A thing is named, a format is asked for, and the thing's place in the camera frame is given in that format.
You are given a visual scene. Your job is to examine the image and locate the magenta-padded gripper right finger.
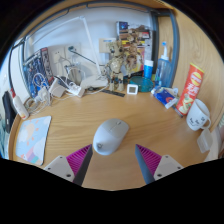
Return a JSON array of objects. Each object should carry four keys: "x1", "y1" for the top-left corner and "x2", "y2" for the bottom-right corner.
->
[{"x1": 134, "y1": 143, "x2": 184, "y2": 185}]

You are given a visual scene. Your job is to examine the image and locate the blue tissue pack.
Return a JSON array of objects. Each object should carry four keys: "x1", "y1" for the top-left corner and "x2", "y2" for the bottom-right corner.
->
[{"x1": 151, "y1": 86, "x2": 180, "y2": 110}]

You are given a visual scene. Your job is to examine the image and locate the small white square clock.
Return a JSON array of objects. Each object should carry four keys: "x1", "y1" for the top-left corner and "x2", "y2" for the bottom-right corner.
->
[{"x1": 126, "y1": 83, "x2": 139, "y2": 96}]

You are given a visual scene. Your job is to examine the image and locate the clear blue pump bottle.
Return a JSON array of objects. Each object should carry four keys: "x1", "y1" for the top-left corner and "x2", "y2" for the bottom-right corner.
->
[{"x1": 154, "y1": 41, "x2": 173, "y2": 89}]

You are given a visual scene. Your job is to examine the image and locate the black ruler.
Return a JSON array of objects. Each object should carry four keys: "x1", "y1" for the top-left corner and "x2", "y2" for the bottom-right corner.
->
[{"x1": 100, "y1": 88, "x2": 126, "y2": 98}]

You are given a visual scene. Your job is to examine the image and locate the sun and clouds mouse pad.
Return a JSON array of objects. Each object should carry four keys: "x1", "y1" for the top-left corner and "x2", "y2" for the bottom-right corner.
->
[{"x1": 15, "y1": 115, "x2": 53, "y2": 167}]

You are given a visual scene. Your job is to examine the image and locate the black cable green plug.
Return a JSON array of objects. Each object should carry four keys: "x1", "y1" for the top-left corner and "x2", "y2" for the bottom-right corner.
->
[{"x1": 68, "y1": 45, "x2": 108, "y2": 68}]

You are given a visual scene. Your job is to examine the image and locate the red chips can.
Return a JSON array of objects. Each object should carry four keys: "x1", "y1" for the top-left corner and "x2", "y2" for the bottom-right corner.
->
[{"x1": 175, "y1": 62, "x2": 205, "y2": 116}]

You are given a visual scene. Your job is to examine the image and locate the teal round dish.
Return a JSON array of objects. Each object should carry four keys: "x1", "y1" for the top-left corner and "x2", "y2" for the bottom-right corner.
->
[{"x1": 129, "y1": 75, "x2": 155, "y2": 93}]

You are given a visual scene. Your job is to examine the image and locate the white multiport charger block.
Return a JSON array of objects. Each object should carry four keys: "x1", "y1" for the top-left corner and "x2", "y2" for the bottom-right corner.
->
[{"x1": 38, "y1": 87, "x2": 51, "y2": 103}]

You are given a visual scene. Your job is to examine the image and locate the grey computer mouse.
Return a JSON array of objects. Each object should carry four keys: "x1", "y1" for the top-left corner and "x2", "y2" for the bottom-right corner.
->
[{"x1": 92, "y1": 118, "x2": 130, "y2": 156}]

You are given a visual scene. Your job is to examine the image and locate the white wall note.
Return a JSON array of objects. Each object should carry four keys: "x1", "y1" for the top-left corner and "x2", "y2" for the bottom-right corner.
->
[{"x1": 98, "y1": 37, "x2": 117, "y2": 54}]

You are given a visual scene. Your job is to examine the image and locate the white power adapter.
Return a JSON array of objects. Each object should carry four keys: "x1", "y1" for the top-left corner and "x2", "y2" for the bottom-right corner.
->
[{"x1": 49, "y1": 78, "x2": 68, "y2": 98}]

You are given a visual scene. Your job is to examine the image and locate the light checked bedding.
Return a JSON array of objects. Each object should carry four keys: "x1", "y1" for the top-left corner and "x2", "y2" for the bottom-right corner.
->
[{"x1": 0, "y1": 113, "x2": 9, "y2": 158}]

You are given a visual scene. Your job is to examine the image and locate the white power strip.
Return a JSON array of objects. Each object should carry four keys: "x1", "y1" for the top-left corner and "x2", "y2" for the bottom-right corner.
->
[{"x1": 64, "y1": 81, "x2": 86, "y2": 98}]

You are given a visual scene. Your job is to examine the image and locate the colourful printed boxes stack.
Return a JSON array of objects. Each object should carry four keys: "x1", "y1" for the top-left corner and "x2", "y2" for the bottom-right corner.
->
[{"x1": 115, "y1": 20, "x2": 153, "y2": 79}]

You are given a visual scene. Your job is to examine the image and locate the white wall socket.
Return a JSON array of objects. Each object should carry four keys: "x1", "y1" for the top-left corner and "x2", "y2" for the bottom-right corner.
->
[
  {"x1": 52, "y1": 46, "x2": 66, "y2": 64},
  {"x1": 64, "y1": 43, "x2": 82, "y2": 61}
]

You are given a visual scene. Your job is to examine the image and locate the clear glass jar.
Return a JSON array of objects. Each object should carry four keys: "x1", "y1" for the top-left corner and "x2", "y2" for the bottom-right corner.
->
[{"x1": 64, "y1": 63, "x2": 83, "y2": 84}]

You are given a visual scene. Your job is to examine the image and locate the wooden tree figure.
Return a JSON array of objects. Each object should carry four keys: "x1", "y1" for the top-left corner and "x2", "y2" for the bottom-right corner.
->
[{"x1": 105, "y1": 41, "x2": 129, "y2": 93}]

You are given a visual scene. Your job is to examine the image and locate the white mug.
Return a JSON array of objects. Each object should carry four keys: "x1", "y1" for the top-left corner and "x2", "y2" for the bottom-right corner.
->
[{"x1": 185, "y1": 98, "x2": 212, "y2": 132}]

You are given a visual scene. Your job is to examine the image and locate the clear plastic box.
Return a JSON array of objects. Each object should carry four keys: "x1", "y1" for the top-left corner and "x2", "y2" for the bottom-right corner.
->
[{"x1": 196, "y1": 128, "x2": 214, "y2": 154}]

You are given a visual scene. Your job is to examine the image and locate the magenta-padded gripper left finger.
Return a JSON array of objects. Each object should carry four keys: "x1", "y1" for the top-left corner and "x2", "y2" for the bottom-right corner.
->
[{"x1": 43, "y1": 143, "x2": 94, "y2": 187}]

